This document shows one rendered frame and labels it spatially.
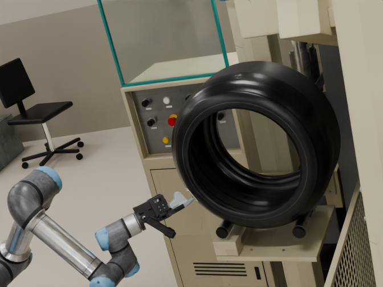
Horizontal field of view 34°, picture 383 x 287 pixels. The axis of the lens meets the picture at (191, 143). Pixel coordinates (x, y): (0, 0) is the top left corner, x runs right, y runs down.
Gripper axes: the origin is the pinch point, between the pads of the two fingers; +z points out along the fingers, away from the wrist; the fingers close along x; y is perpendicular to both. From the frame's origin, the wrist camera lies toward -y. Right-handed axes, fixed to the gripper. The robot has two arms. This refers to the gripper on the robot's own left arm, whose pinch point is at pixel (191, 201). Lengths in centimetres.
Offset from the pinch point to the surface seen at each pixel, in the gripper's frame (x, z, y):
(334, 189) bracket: 6, 52, -22
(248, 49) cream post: 1, 43, 40
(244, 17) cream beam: -66, 23, 44
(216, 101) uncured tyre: -22.9, 18.0, 28.1
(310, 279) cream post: 32, 35, -56
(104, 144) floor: 411, 3, 36
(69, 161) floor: 396, -34, 36
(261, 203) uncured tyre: 7.3, 24.2, -13.4
